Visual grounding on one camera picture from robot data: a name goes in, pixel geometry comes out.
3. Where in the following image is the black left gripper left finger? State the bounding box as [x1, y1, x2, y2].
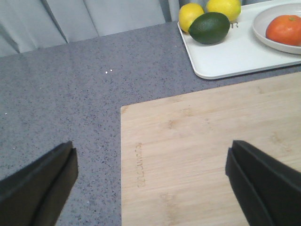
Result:
[0, 141, 78, 226]

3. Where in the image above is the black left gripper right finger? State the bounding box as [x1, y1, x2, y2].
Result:
[225, 140, 301, 226]

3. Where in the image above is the orange mandarin fruit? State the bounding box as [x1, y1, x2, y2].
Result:
[266, 15, 301, 46]

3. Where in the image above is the beige round plate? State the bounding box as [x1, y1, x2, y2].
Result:
[252, 2, 301, 55]

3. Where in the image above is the white rectangular tray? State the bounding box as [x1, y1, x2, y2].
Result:
[180, 0, 301, 80]

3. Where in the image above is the wooden cutting board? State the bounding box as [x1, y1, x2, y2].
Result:
[121, 73, 301, 226]

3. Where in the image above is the grey curtain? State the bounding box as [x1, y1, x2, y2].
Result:
[0, 0, 184, 57]

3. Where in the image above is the green lime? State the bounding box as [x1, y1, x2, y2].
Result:
[188, 12, 230, 45]

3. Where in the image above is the yellow lemon right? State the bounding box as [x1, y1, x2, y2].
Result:
[206, 0, 241, 22]

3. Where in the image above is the yellow lemon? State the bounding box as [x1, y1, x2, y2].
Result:
[179, 3, 204, 33]
[206, 0, 241, 22]

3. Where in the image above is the yellow lemon left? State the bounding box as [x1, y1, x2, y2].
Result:
[179, 3, 204, 33]

